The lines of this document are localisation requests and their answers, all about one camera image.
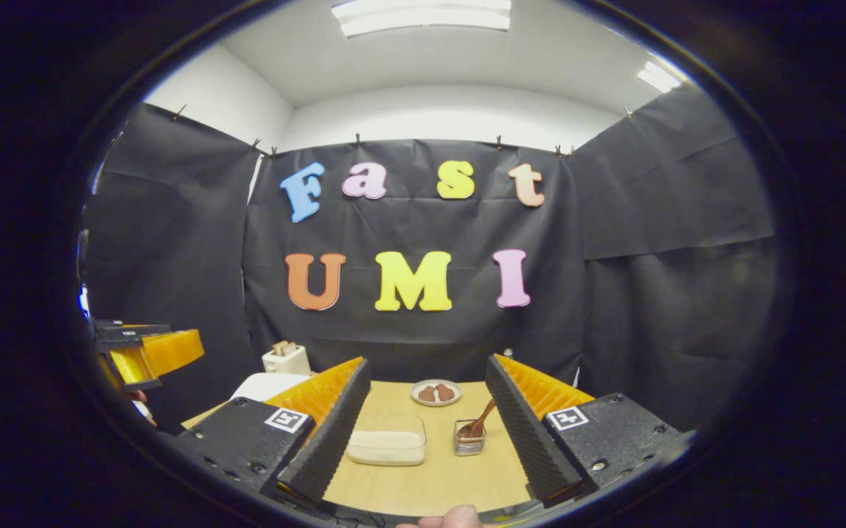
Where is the white toaster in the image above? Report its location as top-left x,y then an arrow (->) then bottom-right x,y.
262,341 -> 312,376

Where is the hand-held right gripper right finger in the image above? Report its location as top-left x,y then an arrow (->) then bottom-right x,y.
485,355 -> 691,508

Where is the small ceiling light panel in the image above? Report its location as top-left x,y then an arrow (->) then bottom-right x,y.
636,60 -> 682,94

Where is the white rice cooker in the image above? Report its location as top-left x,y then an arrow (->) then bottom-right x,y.
229,373 -> 312,403

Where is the black backdrop cloth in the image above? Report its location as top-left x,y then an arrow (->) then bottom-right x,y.
82,81 -> 783,433

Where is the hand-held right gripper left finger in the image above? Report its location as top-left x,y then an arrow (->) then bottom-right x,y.
174,356 -> 371,510

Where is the brown wooden spoon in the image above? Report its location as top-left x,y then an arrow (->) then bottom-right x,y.
458,400 -> 497,439

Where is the long ceiling light panel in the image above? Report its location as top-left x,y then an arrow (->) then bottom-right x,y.
331,0 -> 513,39

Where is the grey round plate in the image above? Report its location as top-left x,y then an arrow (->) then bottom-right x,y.
410,379 -> 463,407

